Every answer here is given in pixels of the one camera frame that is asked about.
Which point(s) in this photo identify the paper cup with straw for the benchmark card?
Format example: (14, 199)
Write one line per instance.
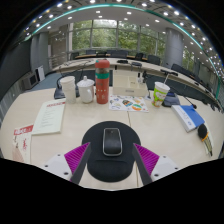
(160, 95)

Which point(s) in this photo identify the white cardboard box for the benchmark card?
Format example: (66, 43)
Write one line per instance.
(128, 90)

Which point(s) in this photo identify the group of ceiling lights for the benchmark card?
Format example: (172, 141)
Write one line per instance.
(128, 13)

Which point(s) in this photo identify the black computer mouse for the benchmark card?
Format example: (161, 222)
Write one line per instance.
(112, 141)

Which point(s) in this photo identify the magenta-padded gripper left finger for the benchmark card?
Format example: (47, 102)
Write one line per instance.
(58, 166)

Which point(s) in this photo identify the black handheld microphone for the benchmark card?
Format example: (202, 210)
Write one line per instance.
(202, 131)

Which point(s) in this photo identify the blue and white book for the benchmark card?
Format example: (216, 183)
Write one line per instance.
(190, 116)

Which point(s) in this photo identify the colourful sticker sheet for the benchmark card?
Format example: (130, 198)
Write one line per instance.
(128, 103)

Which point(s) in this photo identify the white printed paper sheet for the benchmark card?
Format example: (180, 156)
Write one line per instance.
(50, 116)

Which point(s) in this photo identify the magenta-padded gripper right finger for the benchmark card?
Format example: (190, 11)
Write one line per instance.
(165, 166)

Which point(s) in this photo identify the black mouse pad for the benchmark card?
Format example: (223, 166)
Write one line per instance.
(110, 168)

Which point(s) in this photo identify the black gooseneck desk microphone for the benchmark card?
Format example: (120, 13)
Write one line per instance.
(59, 93)
(171, 100)

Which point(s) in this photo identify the group of office chairs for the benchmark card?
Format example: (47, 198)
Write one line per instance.
(154, 59)

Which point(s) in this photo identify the red and white leaflet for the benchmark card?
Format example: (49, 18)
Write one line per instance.
(22, 143)

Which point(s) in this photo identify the red thermos bottle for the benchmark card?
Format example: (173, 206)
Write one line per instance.
(102, 86)

